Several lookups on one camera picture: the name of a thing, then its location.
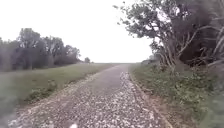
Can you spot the small lone tree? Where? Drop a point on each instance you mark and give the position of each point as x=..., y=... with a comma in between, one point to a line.
x=87, y=60

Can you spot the grey gravel path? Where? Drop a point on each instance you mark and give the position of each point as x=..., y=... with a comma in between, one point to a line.
x=106, y=100

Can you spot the grass verge with weeds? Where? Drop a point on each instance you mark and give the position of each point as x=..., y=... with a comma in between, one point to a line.
x=176, y=86

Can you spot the robot's own part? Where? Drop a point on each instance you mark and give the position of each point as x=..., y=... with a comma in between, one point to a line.
x=73, y=126

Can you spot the grass field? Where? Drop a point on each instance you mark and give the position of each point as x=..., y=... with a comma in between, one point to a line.
x=36, y=80

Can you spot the row of trees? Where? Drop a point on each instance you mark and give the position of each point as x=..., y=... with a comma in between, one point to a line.
x=33, y=51

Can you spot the leaning trees with pale trunks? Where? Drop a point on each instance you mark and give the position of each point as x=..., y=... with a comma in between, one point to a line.
x=186, y=30

